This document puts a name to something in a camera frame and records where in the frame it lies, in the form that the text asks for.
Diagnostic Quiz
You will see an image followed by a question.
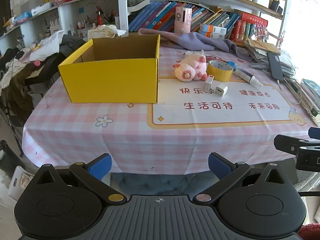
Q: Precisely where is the white plastic bag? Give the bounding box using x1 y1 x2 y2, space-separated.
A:
24 30 66 63

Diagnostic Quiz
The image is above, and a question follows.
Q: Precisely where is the row of red books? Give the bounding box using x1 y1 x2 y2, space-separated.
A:
229 12 268 42

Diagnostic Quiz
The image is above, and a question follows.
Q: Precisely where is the pink plush pig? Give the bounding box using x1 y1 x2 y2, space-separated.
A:
173 52 208 82

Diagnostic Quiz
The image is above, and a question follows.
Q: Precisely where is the thick white book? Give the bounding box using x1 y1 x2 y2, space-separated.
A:
127 0 152 13

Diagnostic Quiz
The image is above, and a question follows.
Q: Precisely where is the stack of papers and envelopes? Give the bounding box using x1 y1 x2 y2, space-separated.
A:
244 39 298 81

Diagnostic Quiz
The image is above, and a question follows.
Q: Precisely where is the white charger cube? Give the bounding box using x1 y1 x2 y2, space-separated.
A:
215 83 229 98

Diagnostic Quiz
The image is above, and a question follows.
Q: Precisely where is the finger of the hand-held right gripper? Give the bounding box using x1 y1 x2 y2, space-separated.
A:
274 134 320 157
308 127 320 140

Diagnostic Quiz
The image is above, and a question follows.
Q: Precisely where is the pink cylindrical device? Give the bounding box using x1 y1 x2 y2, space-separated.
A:
174 6 193 35

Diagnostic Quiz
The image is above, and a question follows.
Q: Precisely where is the black phone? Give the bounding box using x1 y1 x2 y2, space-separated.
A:
266 51 285 82

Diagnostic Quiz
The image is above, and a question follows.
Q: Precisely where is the small white adapter box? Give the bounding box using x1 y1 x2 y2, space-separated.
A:
204 74 215 93

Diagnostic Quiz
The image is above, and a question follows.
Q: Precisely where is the crumpled white paper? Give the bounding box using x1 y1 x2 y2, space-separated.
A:
87 24 127 41

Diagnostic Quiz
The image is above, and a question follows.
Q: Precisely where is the yellow tape roll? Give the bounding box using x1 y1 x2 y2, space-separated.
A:
207 60 234 83

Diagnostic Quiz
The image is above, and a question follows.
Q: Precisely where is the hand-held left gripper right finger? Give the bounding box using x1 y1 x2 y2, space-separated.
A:
192 152 292 204

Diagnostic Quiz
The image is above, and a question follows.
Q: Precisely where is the white charging cable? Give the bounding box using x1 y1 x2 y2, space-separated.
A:
276 79 303 105

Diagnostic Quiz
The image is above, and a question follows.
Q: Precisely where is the white glue tube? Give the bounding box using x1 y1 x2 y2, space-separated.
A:
234 68 263 86

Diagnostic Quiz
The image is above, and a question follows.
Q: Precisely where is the stack of textbooks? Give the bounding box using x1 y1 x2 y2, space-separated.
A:
284 78 320 127

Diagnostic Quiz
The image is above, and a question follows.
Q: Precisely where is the dark red cloth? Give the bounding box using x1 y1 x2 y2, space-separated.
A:
298 223 320 240

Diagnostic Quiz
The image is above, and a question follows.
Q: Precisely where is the purple and pink blanket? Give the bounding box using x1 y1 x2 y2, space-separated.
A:
138 28 253 62

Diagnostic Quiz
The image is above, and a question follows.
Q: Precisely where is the dark clothing pile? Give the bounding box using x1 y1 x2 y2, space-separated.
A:
0 34 87 128

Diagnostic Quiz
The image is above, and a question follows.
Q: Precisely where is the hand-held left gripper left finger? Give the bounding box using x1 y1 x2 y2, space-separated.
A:
32 153 127 205

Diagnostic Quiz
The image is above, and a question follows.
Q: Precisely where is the white bookshelf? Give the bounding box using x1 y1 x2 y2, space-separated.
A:
0 0 293 53

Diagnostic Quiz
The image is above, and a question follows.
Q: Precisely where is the orange and white carton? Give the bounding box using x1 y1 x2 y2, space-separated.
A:
200 24 227 34
198 31 226 40

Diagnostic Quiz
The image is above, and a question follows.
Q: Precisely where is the row of colourful books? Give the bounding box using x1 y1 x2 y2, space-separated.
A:
128 0 241 34

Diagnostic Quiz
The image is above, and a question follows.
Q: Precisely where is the yellow cardboard box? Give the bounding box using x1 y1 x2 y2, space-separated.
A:
58 34 161 104

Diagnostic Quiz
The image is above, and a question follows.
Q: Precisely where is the white floor bag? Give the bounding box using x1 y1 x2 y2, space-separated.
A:
7 166 36 202

